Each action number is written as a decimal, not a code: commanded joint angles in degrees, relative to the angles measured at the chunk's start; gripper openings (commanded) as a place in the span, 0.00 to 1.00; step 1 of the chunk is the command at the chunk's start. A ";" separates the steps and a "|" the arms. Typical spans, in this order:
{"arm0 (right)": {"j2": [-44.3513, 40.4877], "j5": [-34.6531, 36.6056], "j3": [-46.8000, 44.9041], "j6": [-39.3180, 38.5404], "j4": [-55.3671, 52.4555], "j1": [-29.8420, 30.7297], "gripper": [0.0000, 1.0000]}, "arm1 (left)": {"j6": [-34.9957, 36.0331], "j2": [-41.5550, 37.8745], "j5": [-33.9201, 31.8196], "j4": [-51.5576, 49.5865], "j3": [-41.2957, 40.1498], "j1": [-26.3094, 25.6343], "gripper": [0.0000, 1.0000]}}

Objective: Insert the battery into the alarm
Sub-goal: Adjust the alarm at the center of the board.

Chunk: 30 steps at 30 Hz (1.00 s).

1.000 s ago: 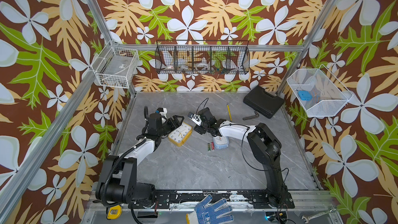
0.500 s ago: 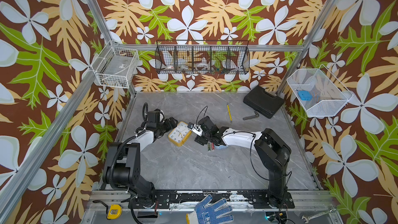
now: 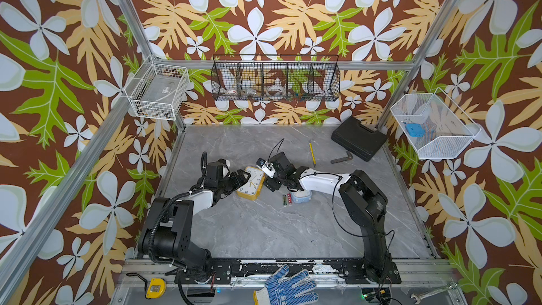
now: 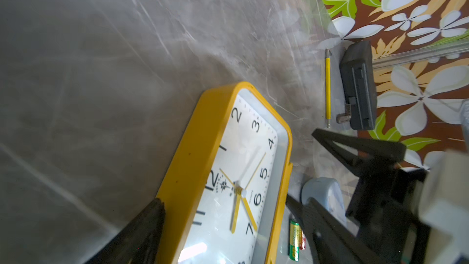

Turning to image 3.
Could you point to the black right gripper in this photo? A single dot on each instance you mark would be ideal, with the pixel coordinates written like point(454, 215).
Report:
point(269, 184)

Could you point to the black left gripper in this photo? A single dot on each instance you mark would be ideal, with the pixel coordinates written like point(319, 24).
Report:
point(233, 175)

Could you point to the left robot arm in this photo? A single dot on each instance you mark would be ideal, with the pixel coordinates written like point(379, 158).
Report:
point(166, 234)

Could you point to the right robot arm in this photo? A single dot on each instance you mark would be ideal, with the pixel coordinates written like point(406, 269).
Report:
point(365, 203)

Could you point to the grey allen wrench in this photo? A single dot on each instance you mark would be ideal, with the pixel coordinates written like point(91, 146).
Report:
point(348, 157)

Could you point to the black plastic tool case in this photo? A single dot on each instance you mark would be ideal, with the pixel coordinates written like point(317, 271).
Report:
point(360, 140)

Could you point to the blue dotted work glove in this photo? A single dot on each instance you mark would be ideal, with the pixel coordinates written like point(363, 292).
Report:
point(279, 289)

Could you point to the yellow tape measure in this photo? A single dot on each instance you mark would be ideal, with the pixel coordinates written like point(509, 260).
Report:
point(156, 288)

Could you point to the blue object in basket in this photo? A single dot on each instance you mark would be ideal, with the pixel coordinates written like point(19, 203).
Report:
point(415, 130)

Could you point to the silver spanner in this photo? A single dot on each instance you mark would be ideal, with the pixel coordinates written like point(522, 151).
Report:
point(419, 297)

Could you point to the black wire basket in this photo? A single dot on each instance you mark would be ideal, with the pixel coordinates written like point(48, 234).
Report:
point(275, 77)

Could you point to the white wire basket left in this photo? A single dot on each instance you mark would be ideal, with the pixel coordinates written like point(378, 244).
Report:
point(157, 89)

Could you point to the white wire basket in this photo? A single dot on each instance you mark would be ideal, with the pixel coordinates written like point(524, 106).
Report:
point(157, 89)
point(449, 129)

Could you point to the white wire basket right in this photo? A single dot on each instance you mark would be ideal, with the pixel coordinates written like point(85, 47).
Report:
point(449, 129)

